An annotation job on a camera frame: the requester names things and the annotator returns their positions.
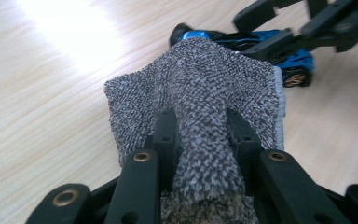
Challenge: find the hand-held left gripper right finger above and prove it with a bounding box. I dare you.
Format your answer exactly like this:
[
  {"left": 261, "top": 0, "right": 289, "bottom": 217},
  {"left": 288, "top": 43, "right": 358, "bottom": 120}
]
[{"left": 225, "top": 107, "right": 264, "bottom": 196}]

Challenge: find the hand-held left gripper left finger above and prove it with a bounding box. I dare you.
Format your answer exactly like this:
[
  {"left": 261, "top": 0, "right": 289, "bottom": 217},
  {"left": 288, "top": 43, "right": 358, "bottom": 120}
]
[{"left": 150, "top": 106, "right": 181, "bottom": 192}]

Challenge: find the blue toy car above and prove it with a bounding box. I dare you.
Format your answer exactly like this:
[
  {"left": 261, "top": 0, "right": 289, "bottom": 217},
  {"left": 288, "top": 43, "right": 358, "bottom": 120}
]
[{"left": 169, "top": 22, "right": 315, "bottom": 89}]

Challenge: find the grey cloth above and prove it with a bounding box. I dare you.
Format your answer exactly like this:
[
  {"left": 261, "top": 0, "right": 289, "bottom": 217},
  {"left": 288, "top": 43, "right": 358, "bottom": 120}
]
[{"left": 103, "top": 35, "right": 287, "bottom": 224}]

